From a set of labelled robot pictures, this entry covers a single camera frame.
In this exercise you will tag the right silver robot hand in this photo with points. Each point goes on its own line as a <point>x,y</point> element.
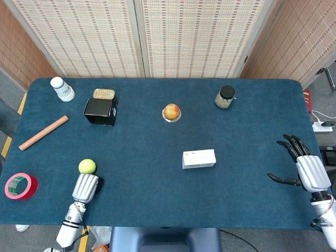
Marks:
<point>307,168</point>

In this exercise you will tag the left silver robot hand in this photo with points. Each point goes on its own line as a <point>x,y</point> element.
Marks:
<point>84,187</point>

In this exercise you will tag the yellow tennis ball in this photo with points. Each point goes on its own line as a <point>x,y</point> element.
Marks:
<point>87,166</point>

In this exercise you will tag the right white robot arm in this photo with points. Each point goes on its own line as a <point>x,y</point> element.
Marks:
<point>324,215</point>

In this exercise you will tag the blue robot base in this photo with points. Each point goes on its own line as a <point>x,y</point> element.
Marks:
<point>165,240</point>

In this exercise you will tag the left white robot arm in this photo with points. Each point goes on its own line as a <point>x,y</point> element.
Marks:
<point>69,225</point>

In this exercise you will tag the black open cardboard box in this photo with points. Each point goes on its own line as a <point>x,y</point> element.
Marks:
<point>101,111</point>

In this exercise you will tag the white cardboard box with barcode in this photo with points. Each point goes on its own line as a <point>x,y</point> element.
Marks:
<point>199,158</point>

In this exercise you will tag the white power strip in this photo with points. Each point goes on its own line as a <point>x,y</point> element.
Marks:
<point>322,127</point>

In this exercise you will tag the red tape roll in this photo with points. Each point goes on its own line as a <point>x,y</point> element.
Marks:
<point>21,186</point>

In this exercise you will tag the wooden rolling pin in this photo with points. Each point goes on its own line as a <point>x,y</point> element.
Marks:
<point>43,133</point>

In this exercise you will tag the blue carpet table cover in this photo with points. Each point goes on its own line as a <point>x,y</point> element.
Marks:
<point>162,162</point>

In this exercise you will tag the gold metal tin can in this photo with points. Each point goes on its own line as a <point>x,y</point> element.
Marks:
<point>104,93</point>

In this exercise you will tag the stack of white paper cups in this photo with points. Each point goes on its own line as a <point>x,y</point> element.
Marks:
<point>62,89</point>

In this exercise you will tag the glass jar with black lid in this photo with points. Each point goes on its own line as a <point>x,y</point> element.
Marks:
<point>225,97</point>

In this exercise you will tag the orange fruit jelly cup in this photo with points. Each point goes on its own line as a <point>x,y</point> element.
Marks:
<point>171,112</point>

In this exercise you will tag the woven folding screen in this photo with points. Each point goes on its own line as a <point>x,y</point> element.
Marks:
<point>168,36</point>

